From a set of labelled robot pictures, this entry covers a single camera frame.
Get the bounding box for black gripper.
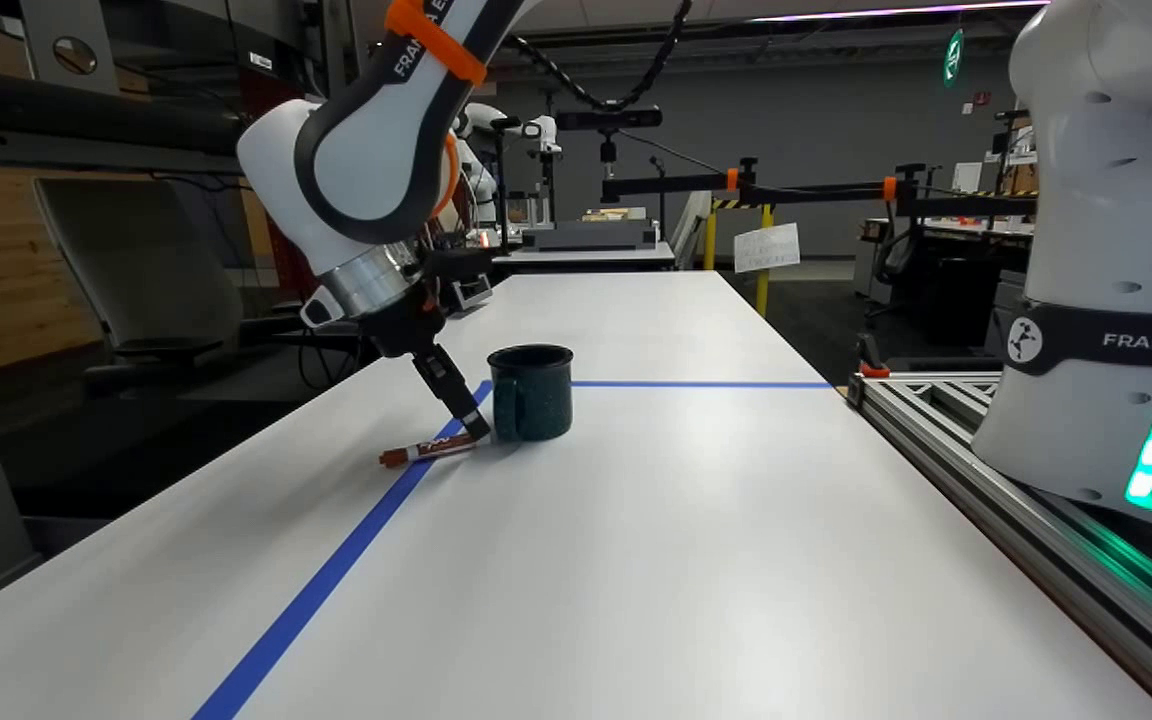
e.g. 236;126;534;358
368;290;496;442

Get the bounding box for marker with white cap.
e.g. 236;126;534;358
378;433;483;472

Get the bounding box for dark teal cup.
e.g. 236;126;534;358
483;341;575;449

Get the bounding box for background work table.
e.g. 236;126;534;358
489;213;679;280

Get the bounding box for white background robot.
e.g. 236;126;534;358
449;97;567;230

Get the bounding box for long blue tape line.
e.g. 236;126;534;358
188;377;496;720

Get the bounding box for grey box panel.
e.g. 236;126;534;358
31;176;249;358

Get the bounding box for white paper sign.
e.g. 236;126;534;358
730;218;806;280

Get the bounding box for black horizontal beam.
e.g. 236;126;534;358
0;60;263;176

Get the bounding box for dark background machine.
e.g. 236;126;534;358
851;194;1048;372

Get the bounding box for green hanging sign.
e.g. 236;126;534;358
942;23;969;88

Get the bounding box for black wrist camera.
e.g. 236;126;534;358
419;244;501;318

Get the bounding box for yellow post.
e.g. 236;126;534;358
747;199;778;318
700;194;723;277

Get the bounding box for black stereo camera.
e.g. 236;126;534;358
552;98;668;135

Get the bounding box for black cable chain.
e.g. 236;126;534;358
510;0;700;115

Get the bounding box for orange strap on forearm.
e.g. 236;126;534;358
385;0;489;88

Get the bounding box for black camera boom orange joints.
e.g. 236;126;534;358
596;126;1048;225

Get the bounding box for aluminium rail base frame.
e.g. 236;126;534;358
846;365;1152;720

